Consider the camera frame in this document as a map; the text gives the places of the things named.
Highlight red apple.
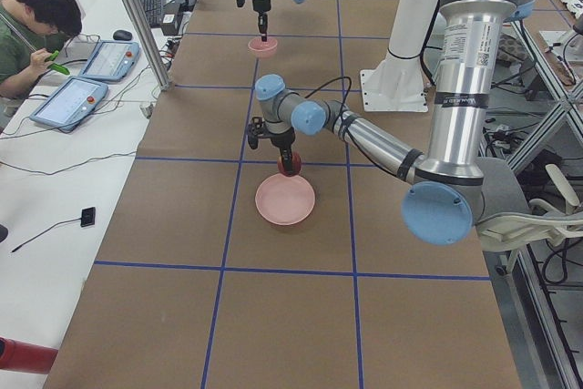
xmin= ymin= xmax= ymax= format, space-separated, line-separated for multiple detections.
xmin=282 ymin=152 xmax=302 ymax=177

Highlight green phone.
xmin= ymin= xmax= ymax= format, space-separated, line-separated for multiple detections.
xmin=46 ymin=50 xmax=70 ymax=76

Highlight near blue teach pendant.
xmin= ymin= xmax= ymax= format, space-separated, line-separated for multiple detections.
xmin=29 ymin=77 xmax=108 ymax=132

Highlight white office chair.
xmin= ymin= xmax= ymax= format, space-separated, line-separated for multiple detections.
xmin=476 ymin=158 xmax=582 ymax=252

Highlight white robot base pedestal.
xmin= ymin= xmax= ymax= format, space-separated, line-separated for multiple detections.
xmin=361 ymin=0 xmax=439 ymax=113

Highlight red cylinder bottle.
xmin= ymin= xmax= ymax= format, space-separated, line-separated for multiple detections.
xmin=0 ymin=337 xmax=58 ymax=374

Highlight blue teach pendant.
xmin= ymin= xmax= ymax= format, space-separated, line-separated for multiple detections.
xmin=79 ymin=40 xmax=140 ymax=82
xmin=29 ymin=77 xmax=108 ymax=132

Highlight small black square device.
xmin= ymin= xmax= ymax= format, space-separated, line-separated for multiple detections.
xmin=80 ymin=207 xmax=97 ymax=228

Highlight black computer mouse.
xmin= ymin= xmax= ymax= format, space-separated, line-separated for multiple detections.
xmin=112 ymin=29 xmax=133 ymax=41

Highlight pink plate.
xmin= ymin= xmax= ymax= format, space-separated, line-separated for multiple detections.
xmin=255 ymin=173 xmax=315 ymax=226

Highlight aluminium frame post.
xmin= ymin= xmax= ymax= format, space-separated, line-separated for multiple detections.
xmin=121 ymin=0 xmax=170 ymax=91

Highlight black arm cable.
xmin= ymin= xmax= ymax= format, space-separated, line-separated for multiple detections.
xmin=302 ymin=77 xmax=353 ymax=112

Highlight eyeglasses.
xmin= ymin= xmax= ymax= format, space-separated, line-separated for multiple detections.
xmin=66 ymin=34 xmax=101 ymax=47

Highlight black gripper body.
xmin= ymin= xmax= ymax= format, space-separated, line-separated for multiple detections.
xmin=252 ymin=0 xmax=271 ymax=15
xmin=271 ymin=128 xmax=295 ymax=149

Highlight far blue teach pendant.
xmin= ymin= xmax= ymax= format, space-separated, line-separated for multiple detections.
xmin=79 ymin=40 xmax=140 ymax=82

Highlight pink bowl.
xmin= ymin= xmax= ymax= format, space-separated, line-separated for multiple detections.
xmin=248 ymin=36 xmax=278 ymax=59

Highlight person in green shirt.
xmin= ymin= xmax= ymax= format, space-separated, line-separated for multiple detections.
xmin=1 ymin=0 xmax=82 ymax=99

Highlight black keyboard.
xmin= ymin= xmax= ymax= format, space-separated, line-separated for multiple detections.
xmin=139 ymin=0 xmax=164 ymax=28

